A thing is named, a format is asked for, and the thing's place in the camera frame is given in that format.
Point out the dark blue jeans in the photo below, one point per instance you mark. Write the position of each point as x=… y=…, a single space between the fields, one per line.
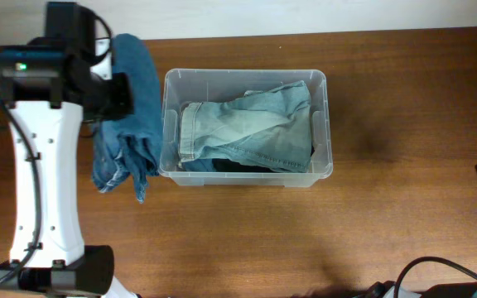
x=131 y=146

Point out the teal blue shirt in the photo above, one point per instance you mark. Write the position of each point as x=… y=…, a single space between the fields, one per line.
x=200 y=165

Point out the dark navy garment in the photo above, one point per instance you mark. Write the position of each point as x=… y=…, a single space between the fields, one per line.
x=242 y=166

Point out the clear plastic storage bin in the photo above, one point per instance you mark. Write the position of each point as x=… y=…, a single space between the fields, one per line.
x=184 y=86

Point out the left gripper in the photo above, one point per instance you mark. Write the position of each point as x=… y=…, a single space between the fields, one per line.
x=119 y=96

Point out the light blue jeans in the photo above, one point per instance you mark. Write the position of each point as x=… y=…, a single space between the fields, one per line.
x=269 y=129

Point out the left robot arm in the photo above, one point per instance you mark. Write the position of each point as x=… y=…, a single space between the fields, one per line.
x=48 y=88

